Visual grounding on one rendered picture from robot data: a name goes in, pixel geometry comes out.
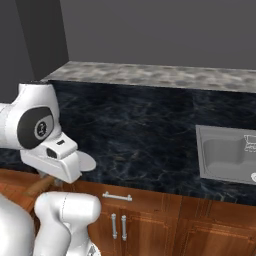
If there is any grey steel sink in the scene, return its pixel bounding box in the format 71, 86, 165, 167
195, 124, 256, 186

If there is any narrow wooden cupboard door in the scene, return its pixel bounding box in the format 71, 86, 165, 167
87, 207, 121, 256

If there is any silver cupboard door handle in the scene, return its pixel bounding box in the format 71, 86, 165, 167
110, 212, 118, 240
120, 214, 128, 242

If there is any wooden drawer front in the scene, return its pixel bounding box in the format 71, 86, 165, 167
75, 180, 183, 219

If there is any wooden cupboard door under sink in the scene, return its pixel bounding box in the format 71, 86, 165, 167
174, 217, 256, 256

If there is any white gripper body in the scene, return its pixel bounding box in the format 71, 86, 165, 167
20, 149, 83, 185

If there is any wooden panel under sink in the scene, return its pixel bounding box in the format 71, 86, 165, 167
179, 195, 256, 224

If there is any wide wooden cupboard door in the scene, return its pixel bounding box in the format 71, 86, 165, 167
118, 209, 178, 256

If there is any silver drawer handle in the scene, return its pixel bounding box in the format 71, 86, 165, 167
102, 191, 134, 203

